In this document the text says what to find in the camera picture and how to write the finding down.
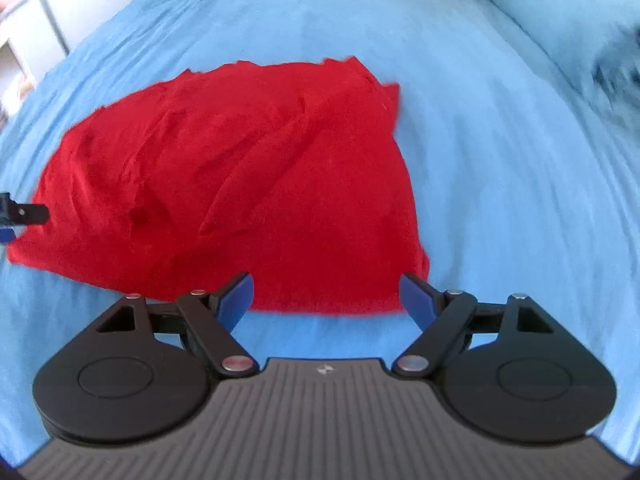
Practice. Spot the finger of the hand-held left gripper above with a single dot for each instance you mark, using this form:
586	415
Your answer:
5	235
27	213

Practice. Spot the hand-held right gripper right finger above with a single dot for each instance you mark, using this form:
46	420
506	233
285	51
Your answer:
415	300

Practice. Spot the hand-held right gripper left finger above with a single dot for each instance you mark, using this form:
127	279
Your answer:
237	300

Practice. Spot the red sweater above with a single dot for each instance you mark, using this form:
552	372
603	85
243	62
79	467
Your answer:
250	175

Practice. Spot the white shelf unit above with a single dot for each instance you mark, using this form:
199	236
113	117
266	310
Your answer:
25	25

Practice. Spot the rolled blue duvet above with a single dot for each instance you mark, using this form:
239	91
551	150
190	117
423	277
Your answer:
550	5

